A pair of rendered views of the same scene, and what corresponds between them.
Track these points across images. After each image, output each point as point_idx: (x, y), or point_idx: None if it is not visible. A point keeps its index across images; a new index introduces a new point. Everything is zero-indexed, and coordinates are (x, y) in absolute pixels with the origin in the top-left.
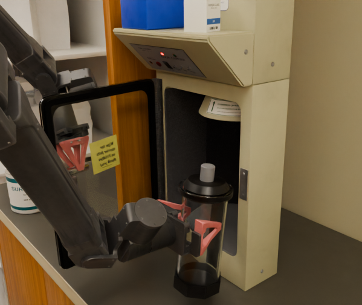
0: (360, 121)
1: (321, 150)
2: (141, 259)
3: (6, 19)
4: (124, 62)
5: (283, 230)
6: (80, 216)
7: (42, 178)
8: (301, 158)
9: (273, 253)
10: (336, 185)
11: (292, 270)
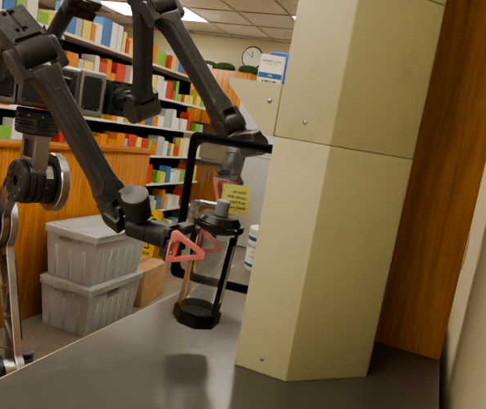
0: None
1: (480, 310)
2: (235, 315)
3: (203, 76)
4: None
5: (380, 385)
6: (88, 168)
7: (61, 123)
8: (473, 321)
9: (282, 349)
10: (471, 365)
11: (301, 391)
